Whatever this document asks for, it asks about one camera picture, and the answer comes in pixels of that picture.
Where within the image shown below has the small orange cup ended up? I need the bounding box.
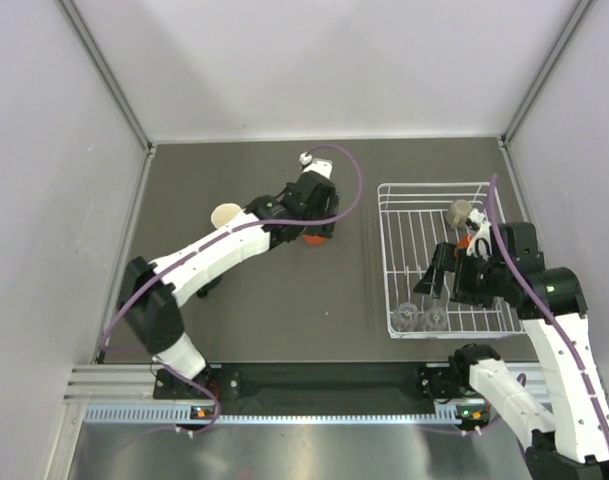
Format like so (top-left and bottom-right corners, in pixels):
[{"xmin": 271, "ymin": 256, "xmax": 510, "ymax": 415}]
[{"xmin": 456, "ymin": 234, "xmax": 473, "ymax": 250}]

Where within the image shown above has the blue mug white interior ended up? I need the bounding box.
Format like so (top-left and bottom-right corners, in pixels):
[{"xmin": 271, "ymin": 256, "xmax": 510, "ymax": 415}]
[{"xmin": 210, "ymin": 203, "xmax": 243, "ymax": 229}]

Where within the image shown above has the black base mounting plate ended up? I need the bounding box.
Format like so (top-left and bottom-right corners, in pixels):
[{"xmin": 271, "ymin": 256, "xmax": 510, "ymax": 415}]
[{"xmin": 153, "ymin": 362, "xmax": 465, "ymax": 416}]

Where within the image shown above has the beige ceramic cup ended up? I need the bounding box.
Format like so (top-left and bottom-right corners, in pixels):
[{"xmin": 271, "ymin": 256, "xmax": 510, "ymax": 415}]
[{"xmin": 445, "ymin": 199, "xmax": 473, "ymax": 229}]

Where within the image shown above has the white wire dish rack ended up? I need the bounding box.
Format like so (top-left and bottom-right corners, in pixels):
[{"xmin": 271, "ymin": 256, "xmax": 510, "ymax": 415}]
[{"xmin": 377, "ymin": 182, "xmax": 524, "ymax": 341}]

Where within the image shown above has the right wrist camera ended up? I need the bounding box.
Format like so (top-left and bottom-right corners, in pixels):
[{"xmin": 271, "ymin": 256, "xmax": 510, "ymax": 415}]
[{"xmin": 466, "ymin": 208, "xmax": 492, "ymax": 260}]

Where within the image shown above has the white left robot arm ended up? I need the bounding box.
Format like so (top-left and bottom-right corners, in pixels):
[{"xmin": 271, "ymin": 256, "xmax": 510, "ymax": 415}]
[{"xmin": 118, "ymin": 159, "xmax": 339, "ymax": 397}]

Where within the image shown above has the clear glass cup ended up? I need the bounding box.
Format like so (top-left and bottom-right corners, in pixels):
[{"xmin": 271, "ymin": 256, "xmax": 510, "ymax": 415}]
[
  {"xmin": 390, "ymin": 302, "xmax": 419, "ymax": 333},
  {"xmin": 420, "ymin": 307, "xmax": 448, "ymax": 332}
]

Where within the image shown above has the large orange mug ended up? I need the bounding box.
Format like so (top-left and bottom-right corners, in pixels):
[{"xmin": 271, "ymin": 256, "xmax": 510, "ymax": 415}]
[{"xmin": 303, "ymin": 235, "xmax": 327, "ymax": 247}]

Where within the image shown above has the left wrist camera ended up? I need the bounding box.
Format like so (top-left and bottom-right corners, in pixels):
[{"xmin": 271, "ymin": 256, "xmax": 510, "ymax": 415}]
[{"xmin": 299, "ymin": 152, "xmax": 333, "ymax": 179}]

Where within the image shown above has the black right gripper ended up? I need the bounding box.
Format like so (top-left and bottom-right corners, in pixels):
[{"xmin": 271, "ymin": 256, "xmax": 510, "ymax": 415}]
[{"xmin": 413, "ymin": 240, "xmax": 509, "ymax": 307}]

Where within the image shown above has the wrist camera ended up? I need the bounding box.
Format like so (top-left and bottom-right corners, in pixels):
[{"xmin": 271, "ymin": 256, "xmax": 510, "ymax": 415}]
[
  {"xmin": 299, "ymin": 152, "xmax": 333, "ymax": 179},
  {"xmin": 466, "ymin": 208, "xmax": 492, "ymax": 260}
]

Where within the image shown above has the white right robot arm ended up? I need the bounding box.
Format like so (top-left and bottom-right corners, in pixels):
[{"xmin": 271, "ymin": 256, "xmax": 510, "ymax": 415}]
[{"xmin": 414, "ymin": 222, "xmax": 609, "ymax": 479}]

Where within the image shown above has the aluminium slotted cable rail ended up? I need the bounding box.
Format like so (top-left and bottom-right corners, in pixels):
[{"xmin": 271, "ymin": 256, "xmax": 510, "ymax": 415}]
[{"xmin": 83, "ymin": 399, "xmax": 486, "ymax": 425}]

